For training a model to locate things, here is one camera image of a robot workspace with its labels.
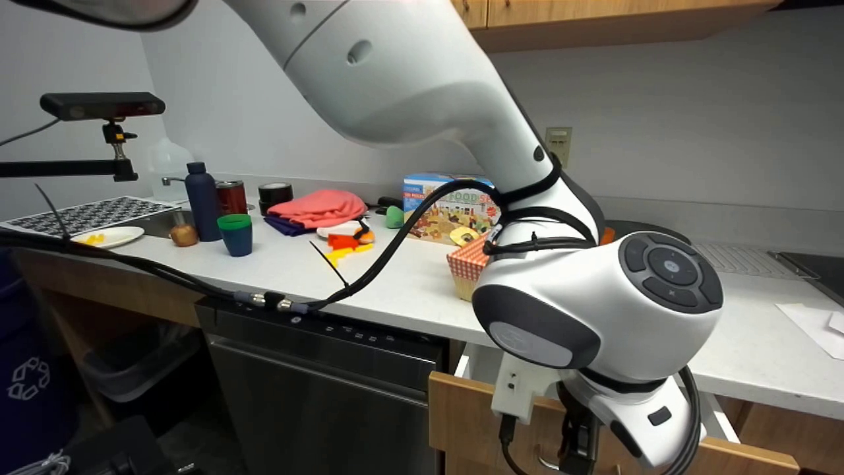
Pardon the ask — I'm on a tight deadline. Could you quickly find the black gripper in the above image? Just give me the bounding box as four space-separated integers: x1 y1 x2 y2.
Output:
557 396 611 475

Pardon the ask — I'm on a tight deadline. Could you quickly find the red checkered basket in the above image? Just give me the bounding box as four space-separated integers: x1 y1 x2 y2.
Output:
443 235 496 304

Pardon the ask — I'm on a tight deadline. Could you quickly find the black round pan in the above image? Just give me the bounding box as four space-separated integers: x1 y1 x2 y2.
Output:
602 216 699 252

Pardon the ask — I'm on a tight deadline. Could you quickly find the yellow round toy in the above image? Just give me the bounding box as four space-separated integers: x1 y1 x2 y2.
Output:
449 225 481 252

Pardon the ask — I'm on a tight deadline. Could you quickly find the white paper sheet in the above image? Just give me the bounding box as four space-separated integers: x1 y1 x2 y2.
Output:
772 299 844 361

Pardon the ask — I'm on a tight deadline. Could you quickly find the blue toy food box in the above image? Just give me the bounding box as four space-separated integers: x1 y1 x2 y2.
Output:
400 169 503 249

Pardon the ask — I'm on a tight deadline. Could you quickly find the black steel dishwasher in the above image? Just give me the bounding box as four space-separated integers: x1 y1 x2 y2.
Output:
191 293 456 475

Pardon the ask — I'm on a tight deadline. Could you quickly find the black cooktop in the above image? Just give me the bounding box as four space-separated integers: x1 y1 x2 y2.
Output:
768 249 844 310

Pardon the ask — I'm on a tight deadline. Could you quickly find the red toy fries holder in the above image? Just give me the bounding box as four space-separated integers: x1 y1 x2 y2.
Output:
323 229 377 258

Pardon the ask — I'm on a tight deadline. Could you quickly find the pink cloth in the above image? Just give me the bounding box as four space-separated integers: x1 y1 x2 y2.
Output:
264 188 368 235

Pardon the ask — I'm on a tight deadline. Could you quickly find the black jar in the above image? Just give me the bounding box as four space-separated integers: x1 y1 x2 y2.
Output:
255 179 294 219

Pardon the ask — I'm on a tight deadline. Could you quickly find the green cup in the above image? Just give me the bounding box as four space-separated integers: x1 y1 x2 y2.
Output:
214 211 255 258

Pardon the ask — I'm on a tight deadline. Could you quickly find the red can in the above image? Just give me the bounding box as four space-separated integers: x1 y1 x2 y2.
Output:
216 178 251 219

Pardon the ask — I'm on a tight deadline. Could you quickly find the blue bottle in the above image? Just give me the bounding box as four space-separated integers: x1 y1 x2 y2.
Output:
182 158 224 245

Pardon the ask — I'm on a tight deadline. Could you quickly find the brown small toy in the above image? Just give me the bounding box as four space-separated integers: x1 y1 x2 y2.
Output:
169 221 199 252

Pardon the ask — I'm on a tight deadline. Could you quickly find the gray plastic bin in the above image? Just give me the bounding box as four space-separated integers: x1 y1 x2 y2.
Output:
75 322 210 409

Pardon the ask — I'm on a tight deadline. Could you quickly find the wooden sink cabinet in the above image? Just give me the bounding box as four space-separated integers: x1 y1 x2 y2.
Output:
11 245 210 429

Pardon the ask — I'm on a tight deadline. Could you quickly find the white round plate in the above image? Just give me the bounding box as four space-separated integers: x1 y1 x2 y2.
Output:
69 225 149 253

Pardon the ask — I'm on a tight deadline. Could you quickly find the gray grid drying rack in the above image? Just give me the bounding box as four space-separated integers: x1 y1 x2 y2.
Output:
0 192 185 245

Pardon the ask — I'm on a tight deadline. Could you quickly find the blue recycling bin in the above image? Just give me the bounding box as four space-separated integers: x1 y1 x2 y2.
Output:
0 252 71 475

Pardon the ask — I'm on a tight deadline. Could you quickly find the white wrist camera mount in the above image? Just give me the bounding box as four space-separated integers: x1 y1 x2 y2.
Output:
488 349 561 429

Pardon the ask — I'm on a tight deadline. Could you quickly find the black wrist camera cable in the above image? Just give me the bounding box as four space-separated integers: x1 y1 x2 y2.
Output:
496 368 707 475

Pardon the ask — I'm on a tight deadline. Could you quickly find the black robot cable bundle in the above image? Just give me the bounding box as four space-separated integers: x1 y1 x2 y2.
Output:
0 174 608 316

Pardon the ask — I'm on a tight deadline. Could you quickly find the beige switch plate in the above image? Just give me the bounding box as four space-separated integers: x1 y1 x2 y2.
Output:
543 125 575 171

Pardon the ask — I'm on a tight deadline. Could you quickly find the wooden wall cabinet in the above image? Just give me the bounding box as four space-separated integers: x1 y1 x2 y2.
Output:
450 0 785 56

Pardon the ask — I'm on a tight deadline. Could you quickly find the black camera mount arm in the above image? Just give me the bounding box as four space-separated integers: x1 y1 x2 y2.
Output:
0 120 141 184

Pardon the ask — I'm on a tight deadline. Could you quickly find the black stereo camera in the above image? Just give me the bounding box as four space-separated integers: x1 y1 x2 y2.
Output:
36 89 169 125

